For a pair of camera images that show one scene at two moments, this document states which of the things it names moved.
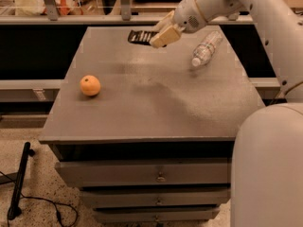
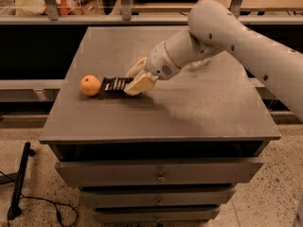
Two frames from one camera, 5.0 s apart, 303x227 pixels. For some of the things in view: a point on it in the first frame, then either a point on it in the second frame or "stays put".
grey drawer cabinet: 145,132 stays put
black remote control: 142,37 to 115,84
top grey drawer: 83,172 stays put
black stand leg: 15,211 stays put
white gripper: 187,16 to 160,61
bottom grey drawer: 129,214 stays put
